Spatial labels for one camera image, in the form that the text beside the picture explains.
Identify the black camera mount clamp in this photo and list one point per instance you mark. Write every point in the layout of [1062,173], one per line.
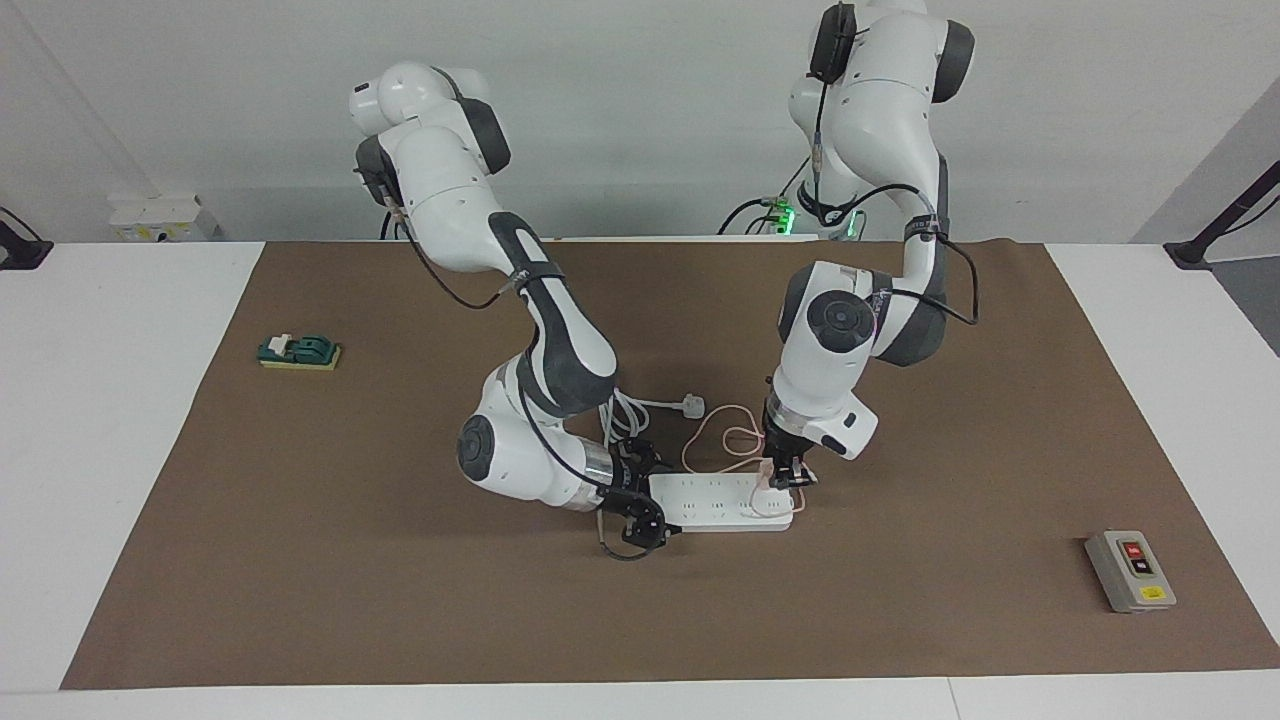
[1215,225]
[22,250]

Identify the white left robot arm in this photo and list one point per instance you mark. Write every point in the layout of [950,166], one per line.
[880,110]

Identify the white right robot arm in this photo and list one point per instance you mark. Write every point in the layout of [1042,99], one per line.
[450,190]

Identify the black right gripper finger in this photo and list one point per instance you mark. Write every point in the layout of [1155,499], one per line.
[655,462]
[650,528]

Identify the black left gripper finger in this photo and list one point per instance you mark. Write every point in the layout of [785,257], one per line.
[802,472]
[773,474]

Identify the pink wall charger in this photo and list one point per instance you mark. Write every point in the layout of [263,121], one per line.
[777,476]

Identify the white wall socket strip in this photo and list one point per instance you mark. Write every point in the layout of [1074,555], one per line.
[160,220]

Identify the white multi-socket power strip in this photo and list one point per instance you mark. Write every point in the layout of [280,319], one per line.
[715,500]

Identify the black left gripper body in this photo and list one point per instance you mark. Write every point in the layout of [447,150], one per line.
[785,435]

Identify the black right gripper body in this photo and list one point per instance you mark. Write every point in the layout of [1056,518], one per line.
[625,490]

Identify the green knife switch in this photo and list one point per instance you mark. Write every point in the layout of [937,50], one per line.
[300,352]

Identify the brown table mat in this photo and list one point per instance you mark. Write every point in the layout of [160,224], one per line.
[400,600]

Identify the grey on-off switch box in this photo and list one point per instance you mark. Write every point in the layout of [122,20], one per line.
[1130,570]

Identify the green-lit control box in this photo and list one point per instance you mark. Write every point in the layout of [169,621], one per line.
[815,222]

